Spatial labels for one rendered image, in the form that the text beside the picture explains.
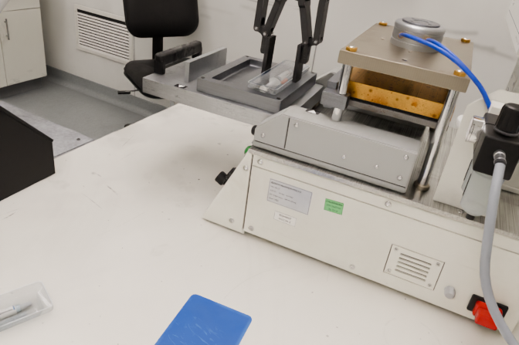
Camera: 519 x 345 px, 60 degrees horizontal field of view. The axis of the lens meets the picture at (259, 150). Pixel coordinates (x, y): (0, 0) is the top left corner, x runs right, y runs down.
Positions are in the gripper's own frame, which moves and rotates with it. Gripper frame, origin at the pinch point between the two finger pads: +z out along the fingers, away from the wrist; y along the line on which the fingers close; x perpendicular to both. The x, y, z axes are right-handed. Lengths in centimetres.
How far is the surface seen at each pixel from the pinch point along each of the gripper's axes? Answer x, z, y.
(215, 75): 6.4, 4.0, 10.4
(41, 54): -138, 80, 219
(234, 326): 35.9, 28.1, -11.4
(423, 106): 10.4, -1.6, -26.3
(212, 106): 11.1, 8.1, 8.1
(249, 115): 11.1, 7.6, 0.9
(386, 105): 10.3, -0.4, -21.1
